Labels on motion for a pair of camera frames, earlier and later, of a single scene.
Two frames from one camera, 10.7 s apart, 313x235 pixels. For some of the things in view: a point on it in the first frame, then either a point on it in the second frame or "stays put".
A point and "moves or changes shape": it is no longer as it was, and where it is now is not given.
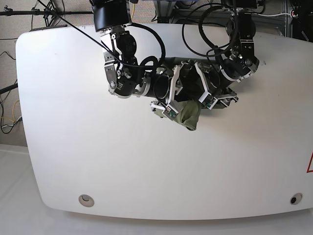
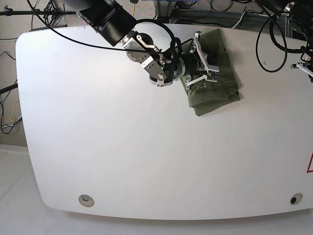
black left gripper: (161, 86) -> (191, 63)
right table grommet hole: (296, 198) stays put
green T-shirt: (188, 114) moves or changes shape
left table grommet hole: (86, 200) stays put
